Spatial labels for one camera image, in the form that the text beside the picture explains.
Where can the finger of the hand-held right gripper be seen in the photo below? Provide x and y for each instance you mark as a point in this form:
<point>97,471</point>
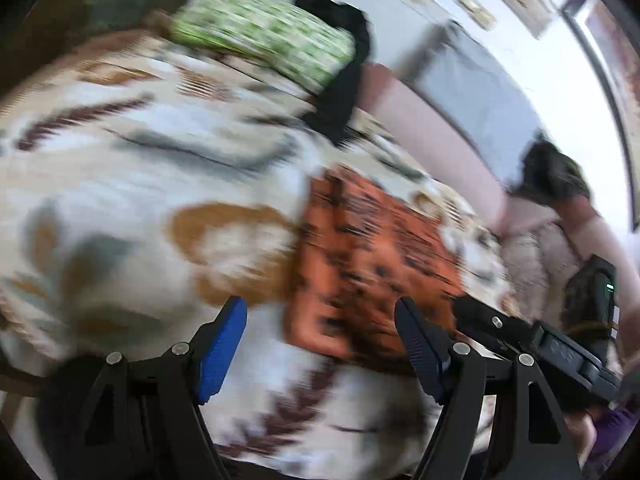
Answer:
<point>487,320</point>

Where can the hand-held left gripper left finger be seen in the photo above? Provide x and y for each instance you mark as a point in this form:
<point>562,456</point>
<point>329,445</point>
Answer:
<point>222,350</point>

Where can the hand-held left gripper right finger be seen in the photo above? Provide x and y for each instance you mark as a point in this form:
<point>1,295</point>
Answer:
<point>420,347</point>

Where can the orange black patterned garment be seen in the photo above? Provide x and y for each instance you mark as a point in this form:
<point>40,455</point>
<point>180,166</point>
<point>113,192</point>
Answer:
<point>360,260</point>

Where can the beige brown patterned cushion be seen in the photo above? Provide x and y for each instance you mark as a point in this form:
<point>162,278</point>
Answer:
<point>535,260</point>

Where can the person's purple clothing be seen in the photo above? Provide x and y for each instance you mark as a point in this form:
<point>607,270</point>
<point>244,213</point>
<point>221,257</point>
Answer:
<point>612,430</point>

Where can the beige floral blanket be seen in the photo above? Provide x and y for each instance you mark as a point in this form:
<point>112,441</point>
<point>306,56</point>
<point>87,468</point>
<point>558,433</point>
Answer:
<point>125,185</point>

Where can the grey pillow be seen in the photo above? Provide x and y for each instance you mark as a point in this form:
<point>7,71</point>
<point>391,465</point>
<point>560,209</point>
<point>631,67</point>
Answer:
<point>475,100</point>

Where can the black cloth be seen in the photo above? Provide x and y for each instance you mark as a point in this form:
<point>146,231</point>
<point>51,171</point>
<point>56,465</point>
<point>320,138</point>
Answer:
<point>345,90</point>

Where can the green white patterned pillow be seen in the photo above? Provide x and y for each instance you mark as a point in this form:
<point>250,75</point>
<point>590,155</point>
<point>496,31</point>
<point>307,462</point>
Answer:
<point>270,35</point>

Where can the dark door frame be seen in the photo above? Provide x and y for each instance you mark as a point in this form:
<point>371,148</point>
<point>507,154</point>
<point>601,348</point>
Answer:
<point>605,75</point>

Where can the large beige wall plate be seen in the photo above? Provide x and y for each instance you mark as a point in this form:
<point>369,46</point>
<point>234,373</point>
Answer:
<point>484,17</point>

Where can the small beige wall plate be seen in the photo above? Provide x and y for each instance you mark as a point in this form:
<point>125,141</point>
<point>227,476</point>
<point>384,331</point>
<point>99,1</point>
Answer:
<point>464,1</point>

